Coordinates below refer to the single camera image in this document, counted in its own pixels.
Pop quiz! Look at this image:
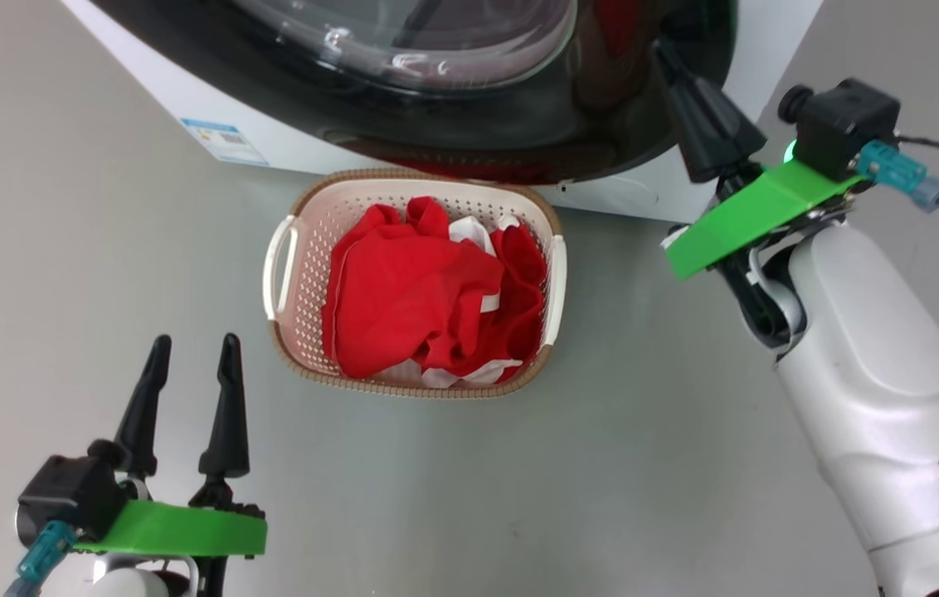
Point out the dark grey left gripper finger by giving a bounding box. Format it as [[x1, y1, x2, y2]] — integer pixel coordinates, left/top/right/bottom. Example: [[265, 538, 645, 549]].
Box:
[[198, 333, 251, 481], [113, 334, 173, 478]]

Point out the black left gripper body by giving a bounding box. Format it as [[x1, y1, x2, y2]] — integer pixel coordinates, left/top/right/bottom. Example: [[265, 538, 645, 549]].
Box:
[[187, 477, 267, 520]]

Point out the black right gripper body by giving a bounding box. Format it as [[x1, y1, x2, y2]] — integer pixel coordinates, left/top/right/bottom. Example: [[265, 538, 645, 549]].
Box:
[[714, 162, 769, 201]]

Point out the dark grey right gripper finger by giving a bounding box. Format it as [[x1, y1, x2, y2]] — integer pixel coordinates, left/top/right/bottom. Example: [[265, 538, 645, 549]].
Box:
[[654, 37, 767, 183]]

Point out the black glass washing machine door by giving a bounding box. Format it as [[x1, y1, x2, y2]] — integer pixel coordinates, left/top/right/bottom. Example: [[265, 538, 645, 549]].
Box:
[[88, 0, 740, 185]]

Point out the red and white garment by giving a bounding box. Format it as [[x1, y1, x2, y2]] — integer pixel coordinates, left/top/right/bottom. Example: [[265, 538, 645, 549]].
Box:
[[320, 197, 549, 389]]

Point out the white front-load washing machine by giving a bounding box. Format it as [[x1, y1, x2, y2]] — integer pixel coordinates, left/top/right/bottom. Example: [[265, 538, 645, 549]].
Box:
[[61, 0, 823, 223]]

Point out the cream perforated laundry basket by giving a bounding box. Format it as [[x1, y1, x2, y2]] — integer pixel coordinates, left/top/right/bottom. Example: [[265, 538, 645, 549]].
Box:
[[262, 168, 567, 399]]

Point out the green right camera mount plate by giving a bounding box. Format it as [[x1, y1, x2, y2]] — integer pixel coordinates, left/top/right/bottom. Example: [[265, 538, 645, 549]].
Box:
[[666, 159, 864, 280]]

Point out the green camera mount plate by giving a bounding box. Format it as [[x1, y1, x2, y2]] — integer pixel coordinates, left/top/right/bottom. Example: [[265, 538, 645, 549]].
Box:
[[71, 499, 267, 558], [666, 159, 864, 280]]

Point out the green left camera mount plate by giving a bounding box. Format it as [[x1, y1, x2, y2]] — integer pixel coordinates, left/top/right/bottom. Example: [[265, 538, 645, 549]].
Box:
[[71, 499, 267, 558]]

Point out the teal left camera connector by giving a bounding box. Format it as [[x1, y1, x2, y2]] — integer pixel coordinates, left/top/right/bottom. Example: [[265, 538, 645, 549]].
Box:
[[7, 521, 76, 594]]

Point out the teal camera connector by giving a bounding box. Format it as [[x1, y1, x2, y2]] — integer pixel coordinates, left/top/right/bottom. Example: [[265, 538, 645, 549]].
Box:
[[7, 521, 76, 594], [858, 139, 939, 212]]

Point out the teal right camera connector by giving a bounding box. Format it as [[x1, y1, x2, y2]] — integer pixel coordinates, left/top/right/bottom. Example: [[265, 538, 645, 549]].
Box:
[[858, 139, 939, 212]]

